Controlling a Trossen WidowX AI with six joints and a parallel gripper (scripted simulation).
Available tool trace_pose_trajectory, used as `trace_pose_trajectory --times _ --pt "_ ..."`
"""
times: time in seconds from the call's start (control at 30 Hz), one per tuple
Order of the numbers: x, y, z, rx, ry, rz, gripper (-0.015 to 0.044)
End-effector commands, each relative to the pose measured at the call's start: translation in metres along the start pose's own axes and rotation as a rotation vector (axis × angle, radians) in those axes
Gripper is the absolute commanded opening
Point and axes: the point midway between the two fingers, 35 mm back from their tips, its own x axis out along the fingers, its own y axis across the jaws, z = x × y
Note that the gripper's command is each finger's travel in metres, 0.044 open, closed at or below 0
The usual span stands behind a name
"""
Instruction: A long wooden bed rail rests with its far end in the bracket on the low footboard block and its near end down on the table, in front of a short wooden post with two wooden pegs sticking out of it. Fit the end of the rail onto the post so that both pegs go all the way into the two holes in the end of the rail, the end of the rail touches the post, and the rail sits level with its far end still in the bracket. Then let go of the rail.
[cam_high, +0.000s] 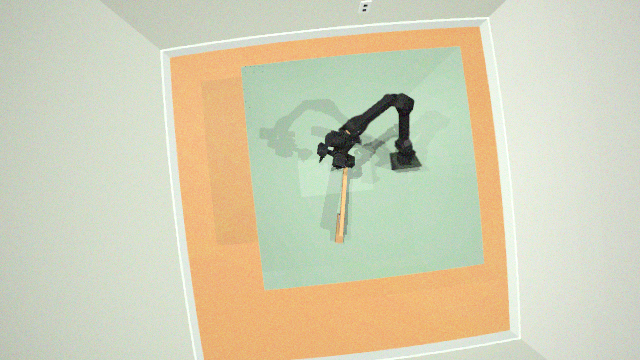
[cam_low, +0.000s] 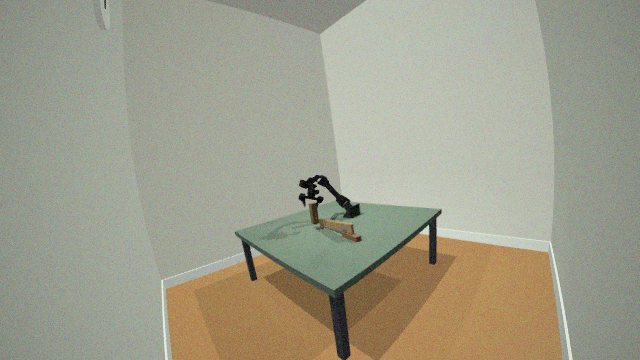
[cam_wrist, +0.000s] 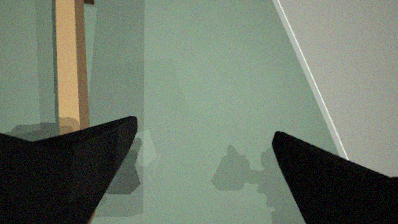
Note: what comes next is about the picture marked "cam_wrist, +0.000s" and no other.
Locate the long brown wooden rail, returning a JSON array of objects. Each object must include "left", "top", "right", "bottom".
[{"left": 56, "top": 0, "right": 90, "bottom": 135}]

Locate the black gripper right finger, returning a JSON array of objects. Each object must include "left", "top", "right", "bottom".
[{"left": 272, "top": 131, "right": 398, "bottom": 224}]

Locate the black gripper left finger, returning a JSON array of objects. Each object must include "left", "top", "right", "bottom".
[{"left": 0, "top": 116, "right": 137, "bottom": 224}]

